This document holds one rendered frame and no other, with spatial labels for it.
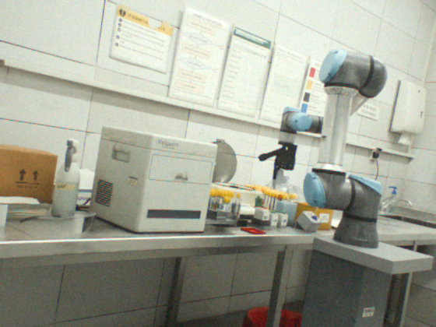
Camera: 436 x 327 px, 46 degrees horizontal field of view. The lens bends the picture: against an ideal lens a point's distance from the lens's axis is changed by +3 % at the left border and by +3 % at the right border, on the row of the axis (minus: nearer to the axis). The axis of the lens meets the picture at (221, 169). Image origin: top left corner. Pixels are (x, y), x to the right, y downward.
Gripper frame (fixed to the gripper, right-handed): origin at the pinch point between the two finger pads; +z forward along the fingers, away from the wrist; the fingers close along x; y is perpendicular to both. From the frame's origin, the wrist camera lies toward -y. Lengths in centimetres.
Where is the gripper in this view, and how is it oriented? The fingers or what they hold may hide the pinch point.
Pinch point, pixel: (272, 186)
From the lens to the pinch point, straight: 225.3
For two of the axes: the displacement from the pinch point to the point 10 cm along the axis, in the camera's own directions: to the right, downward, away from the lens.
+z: -1.7, 9.8, 1.2
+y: 9.5, 1.9, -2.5
